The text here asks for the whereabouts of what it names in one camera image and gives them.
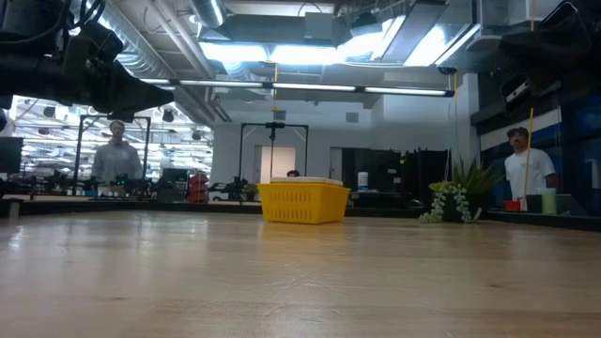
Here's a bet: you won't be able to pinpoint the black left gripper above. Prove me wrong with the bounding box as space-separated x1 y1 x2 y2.
63 21 175 122

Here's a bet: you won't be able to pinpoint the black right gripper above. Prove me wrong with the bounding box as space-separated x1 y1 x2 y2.
500 1 593 116

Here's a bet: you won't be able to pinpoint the yellow plastic basket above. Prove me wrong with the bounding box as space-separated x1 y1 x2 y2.
256 181 352 225

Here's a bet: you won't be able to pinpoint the person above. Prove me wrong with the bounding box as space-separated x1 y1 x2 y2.
90 119 145 184
504 126 560 201

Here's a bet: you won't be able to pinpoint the red stacked bins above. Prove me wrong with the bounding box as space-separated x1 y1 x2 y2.
187 172 210 204

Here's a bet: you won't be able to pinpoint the black monitor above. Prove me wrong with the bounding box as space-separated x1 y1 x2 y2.
0 135 24 175

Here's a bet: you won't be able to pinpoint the green cup white lid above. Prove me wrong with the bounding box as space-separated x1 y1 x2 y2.
539 187 558 216

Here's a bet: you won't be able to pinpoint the succulent plant with trailing strands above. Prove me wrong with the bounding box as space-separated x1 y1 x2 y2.
417 157 497 225

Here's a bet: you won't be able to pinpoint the long ceiling light bar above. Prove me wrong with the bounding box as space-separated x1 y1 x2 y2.
140 77 455 99

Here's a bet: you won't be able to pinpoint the black cabinet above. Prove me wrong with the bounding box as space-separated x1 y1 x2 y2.
341 147 452 210

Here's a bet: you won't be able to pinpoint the black metal rig frame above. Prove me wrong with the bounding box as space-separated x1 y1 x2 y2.
72 114 152 196
238 121 310 189

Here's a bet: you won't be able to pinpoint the silver ventilation duct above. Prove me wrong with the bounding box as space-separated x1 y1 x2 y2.
190 0 227 28

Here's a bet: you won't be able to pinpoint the black metal table frame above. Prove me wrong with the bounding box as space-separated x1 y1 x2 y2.
0 194 601 232

